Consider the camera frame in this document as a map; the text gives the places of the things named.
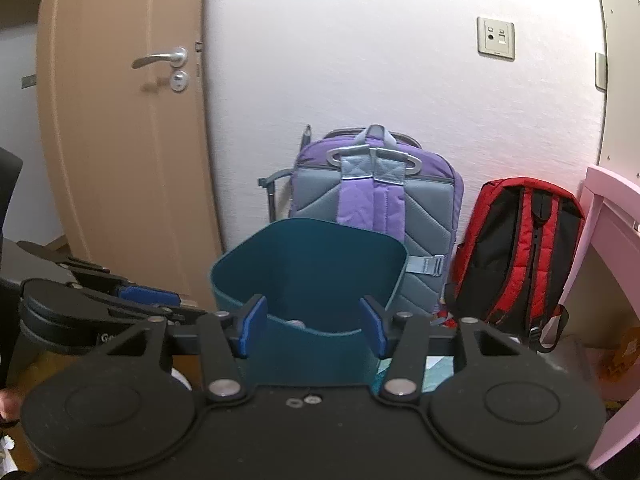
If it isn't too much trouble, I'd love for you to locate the pink desk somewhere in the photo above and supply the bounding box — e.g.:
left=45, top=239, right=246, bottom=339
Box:
left=542, top=165, right=640, bottom=471

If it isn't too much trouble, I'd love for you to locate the teal zigzag quilt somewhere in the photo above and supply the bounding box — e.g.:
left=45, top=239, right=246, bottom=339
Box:
left=370, top=352, right=457, bottom=396

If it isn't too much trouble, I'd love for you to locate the person's left hand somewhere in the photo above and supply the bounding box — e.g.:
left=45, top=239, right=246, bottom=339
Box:
left=0, top=389, right=25, bottom=426

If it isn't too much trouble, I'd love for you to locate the white shelf unit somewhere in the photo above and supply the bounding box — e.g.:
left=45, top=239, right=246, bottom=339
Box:
left=591, top=0, right=640, bottom=181

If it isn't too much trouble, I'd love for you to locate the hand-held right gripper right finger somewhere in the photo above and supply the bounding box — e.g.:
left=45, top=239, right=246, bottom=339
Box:
left=360, top=295, right=523, bottom=405

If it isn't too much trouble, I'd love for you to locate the light wooden door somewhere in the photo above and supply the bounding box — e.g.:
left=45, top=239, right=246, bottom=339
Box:
left=36, top=0, right=223, bottom=306

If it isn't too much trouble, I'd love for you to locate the silver door handle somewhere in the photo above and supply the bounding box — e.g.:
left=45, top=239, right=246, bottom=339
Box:
left=131, top=47, right=188, bottom=69

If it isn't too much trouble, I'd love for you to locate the dark teal waste bin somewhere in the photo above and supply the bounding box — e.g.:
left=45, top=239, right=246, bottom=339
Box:
left=207, top=217, right=408, bottom=386

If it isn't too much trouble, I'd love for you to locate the black trolley handle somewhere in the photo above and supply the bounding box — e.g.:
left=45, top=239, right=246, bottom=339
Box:
left=258, top=124, right=313, bottom=223

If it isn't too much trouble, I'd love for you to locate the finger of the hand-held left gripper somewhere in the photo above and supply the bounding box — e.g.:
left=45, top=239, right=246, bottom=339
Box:
left=20, top=280, right=208, bottom=356
left=17, top=241, right=121, bottom=293

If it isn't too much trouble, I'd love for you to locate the purple grey backpack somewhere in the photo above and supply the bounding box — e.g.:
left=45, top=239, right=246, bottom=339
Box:
left=290, top=124, right=465, bottom=318

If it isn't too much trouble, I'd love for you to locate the white wall outlet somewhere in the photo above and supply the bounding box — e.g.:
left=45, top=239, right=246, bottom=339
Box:
left=476, top=16, right=516, bottom=61

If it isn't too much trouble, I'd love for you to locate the red black backpack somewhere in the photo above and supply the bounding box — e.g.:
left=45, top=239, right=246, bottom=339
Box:
left=444, top=177, right=586, bottom=353

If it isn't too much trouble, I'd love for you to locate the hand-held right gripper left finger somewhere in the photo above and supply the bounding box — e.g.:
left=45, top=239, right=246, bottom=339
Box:
left=107, top=295, right=268, bottom=403

